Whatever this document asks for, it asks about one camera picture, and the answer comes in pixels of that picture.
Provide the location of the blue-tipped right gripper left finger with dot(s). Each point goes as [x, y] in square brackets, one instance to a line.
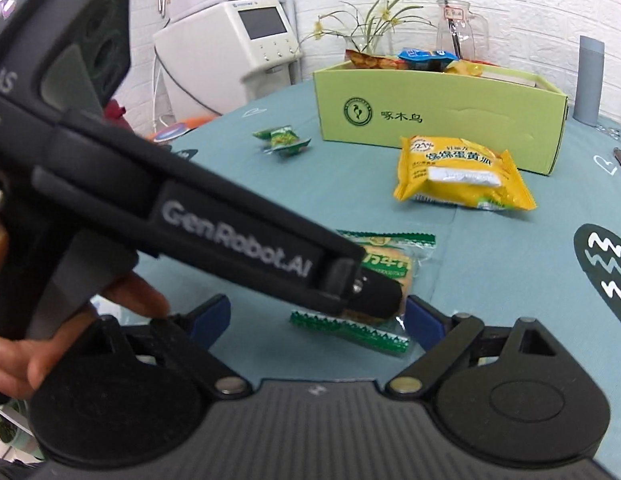
[186, 340]

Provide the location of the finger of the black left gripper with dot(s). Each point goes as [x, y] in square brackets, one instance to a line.
[355, 288]

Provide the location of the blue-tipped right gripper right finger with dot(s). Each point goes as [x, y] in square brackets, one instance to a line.
[446, 341]

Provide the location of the green-edged cake packet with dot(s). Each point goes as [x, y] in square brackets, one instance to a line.
[374, 319]

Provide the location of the yellow snack bag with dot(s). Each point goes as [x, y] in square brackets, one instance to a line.
[454, 171]

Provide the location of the white machine with screen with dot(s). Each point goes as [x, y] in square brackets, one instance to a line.
[226, 56]

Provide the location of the small green candy packet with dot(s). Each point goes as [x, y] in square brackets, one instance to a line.
[282, 141]

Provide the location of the green cardboard box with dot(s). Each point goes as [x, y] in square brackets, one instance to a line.
[504, 110]

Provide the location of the orange snack packet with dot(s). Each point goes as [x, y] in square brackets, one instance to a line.
[365, 61]

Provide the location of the blue snack packet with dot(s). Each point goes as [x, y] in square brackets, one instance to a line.
[427, 61]

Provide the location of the yellow flower plant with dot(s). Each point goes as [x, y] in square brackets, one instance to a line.
[362, 29]

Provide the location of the grey cylindrical bottle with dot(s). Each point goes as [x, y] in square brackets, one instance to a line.
[589, 81]

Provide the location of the clear glass pitcher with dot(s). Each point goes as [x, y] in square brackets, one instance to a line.
[461, 31]

